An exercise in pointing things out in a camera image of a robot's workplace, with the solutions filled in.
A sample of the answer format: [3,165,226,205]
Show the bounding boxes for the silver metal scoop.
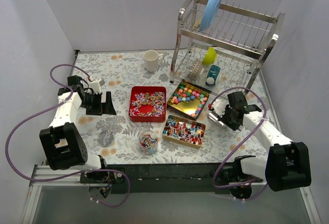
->
[208,111,242,131]

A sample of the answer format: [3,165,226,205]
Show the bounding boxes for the gold tin of star candies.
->
[167,80,210,121]

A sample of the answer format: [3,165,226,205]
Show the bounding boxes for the red tin of swirl lollipops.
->
[129,86,167,123]

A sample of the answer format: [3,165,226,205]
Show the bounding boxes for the gold tin of ball lollipops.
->
[162,115,206,150]

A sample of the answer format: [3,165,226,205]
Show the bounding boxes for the clear glass jar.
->
[138,130,158,155]

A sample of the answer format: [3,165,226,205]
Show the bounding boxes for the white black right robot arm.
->
[222,91,312,192]

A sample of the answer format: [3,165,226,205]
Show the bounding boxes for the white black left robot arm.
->
[39,76,116,183]

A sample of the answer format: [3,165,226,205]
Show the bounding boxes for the teal and white container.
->
[206,64,222,87]

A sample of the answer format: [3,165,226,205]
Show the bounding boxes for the yellow green bowl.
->
[202,47,217,66]

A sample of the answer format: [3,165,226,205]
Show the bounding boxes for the stainless steel dish rack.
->
[169,0,285,94]

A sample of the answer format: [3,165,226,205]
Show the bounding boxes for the white ceramic mug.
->
[143,50,165,72]

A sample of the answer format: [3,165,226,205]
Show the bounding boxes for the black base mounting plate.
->
[79,162,264,195]

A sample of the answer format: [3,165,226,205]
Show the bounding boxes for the light blue plate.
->
[199,0,222,32]

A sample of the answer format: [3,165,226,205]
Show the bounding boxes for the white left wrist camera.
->
[89,79,105,94]

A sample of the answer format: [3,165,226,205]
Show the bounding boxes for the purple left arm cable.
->
[5,64,131,208]

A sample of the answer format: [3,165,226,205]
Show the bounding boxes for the aluminium table edge rail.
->
[20,163,322,224]

